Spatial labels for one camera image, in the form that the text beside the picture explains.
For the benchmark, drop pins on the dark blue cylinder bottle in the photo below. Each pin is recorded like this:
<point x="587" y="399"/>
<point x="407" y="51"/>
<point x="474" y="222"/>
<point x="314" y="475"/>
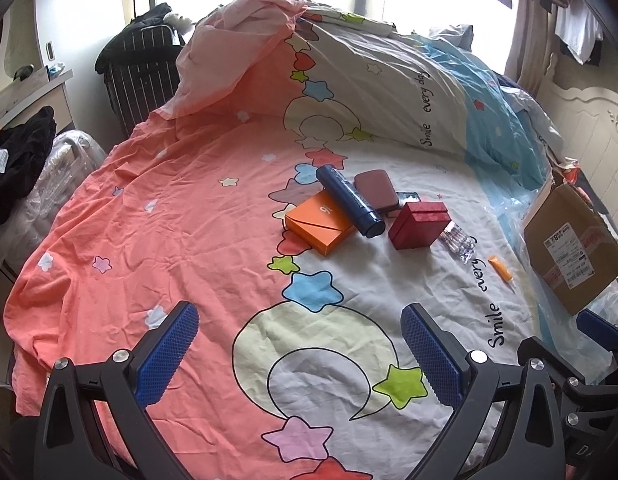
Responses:
<point x="357" y="209"/>

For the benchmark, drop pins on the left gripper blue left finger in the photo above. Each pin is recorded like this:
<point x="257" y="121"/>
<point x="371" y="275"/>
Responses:
<point x="159" y="353"/>

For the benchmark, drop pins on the cotton swabs plastic bag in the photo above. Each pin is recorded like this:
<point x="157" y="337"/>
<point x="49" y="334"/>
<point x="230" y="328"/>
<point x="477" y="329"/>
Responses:
<point x="458" y="242"/>

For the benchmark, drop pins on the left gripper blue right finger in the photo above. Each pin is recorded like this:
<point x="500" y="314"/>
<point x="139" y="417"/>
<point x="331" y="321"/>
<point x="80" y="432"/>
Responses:
<point x="438" y="353"/>

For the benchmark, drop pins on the starry night tissue pack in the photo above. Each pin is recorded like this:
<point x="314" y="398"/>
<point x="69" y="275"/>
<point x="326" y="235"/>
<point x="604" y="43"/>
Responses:
<point x="403" y="199"/>

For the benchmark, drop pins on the black clothing pile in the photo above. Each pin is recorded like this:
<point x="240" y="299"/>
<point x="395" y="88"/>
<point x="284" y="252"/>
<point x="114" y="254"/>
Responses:
<point x="23" y="153"/>

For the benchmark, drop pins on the white desk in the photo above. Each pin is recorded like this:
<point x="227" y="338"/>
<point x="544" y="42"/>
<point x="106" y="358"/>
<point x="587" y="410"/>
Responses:
<point x="20" y="100"/>

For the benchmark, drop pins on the black striped suitcase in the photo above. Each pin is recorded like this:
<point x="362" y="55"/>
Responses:
<point x="138" y="67"/>

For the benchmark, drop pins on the small orange cream tube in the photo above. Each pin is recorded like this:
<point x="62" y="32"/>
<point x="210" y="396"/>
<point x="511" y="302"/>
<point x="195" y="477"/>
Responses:
<point x="502" y="270"/>

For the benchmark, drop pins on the brown cardboard box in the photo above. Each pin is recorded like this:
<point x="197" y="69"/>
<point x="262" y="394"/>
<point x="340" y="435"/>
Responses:
<point x="569" y="244"/>

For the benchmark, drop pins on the red gift box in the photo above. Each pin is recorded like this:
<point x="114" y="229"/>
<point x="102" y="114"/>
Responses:
<point x="418" y="225"/>

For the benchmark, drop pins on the maroon glasses case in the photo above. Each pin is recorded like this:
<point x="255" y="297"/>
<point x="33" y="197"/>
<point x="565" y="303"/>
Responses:
<point x="377" y="189"/>

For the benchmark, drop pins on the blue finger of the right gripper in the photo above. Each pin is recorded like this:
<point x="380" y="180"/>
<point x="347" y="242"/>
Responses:
<point x="605" y="334"/>
<point x="559" y="370"/>

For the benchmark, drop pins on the white bed headboard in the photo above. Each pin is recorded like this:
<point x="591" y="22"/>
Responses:
<point x="587" y="120"/>

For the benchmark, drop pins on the star patterned duvet cover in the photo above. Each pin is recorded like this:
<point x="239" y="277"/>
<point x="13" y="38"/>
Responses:
<point x="299" y="369"/>

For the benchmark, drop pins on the orange envelope box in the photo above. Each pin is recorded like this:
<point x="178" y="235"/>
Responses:
<point x="320" y="222"/>

